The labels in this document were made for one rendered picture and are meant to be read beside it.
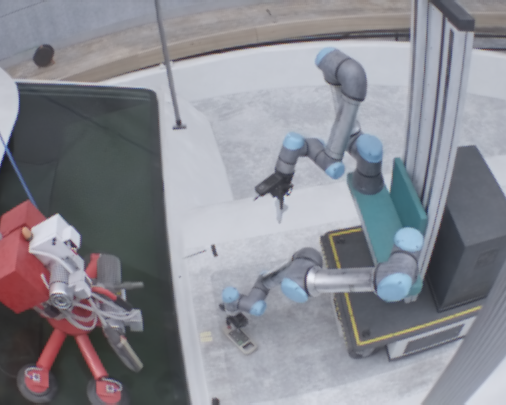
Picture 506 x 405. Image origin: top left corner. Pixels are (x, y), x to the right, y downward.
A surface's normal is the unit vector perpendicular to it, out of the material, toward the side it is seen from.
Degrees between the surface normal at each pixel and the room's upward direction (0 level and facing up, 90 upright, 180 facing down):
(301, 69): 90
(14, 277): 90
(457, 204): 0
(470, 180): 0
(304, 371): 0
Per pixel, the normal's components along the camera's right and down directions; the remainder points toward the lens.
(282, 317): -0.08, -0.67
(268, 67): 0.09, 0.73
